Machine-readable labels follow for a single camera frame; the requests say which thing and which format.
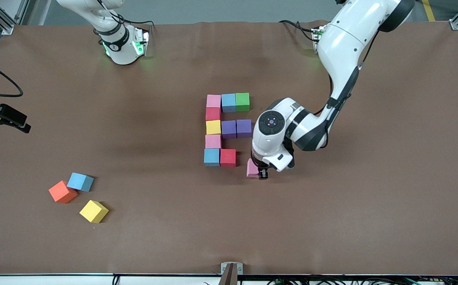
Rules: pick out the pink foam block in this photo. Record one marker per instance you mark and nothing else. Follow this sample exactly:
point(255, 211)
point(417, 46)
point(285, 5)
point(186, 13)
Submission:
point(252, 169)
point(213, 141)
point(214, 101)

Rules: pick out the green foam block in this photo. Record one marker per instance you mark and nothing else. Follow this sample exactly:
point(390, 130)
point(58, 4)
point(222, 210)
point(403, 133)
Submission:
point(243, 101)

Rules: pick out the table cover mat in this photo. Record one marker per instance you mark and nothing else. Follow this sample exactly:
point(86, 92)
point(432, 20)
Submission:
point(94, 99)

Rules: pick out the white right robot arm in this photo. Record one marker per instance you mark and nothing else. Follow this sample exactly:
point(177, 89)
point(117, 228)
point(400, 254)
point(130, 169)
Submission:
point(124, 53)

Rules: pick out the yellow foam block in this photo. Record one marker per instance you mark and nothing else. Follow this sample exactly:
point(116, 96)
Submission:
point(93, 211)
point(213, 127)

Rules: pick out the orange foam block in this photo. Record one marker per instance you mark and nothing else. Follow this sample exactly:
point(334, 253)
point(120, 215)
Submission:
point(62, 192)

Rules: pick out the red foam block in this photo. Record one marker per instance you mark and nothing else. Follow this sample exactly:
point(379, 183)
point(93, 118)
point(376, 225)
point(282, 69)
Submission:
point(213, 114)
point(228, 157)

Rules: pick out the purple foam block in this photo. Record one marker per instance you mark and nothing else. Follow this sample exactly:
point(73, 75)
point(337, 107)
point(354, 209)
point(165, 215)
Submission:
point(244, 128)
point(229, 129)

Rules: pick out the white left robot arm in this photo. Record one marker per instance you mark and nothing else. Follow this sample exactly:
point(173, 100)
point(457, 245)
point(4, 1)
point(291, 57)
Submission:
point(343, 43)

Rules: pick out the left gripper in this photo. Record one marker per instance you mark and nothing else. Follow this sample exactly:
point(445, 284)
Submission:
point(263, 173)

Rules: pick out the blue foam block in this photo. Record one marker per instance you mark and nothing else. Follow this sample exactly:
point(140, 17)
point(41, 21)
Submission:
point(80, 182)
point(229, 103)
point(212, 157)

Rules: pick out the grey metal bracket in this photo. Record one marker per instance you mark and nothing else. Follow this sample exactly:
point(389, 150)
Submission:
point(231, 269)

